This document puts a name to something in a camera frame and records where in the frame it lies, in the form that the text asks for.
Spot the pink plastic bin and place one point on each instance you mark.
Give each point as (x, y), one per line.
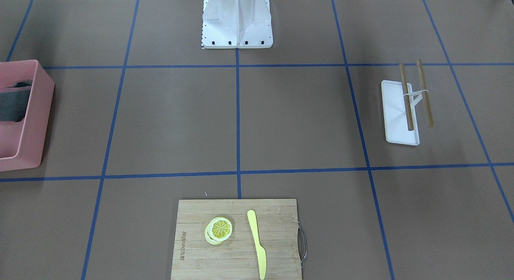
(21, 143)

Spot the grey pink cleaning cloth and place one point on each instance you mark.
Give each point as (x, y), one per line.
(14, 101)

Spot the yellow plastic knife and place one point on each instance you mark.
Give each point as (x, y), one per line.
(261, 253)

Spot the yellow lemon slice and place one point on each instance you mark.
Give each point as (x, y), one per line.
(218, 230)

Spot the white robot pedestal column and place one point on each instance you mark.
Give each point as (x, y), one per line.
(236, 24)

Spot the wooden cutting board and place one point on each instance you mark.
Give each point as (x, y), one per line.
(236, 258)

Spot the white rectangular tray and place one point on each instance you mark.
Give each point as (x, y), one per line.
(394, 113)

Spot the wooden chopstick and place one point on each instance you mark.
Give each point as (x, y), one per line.
(406, 98)
(425, 93)

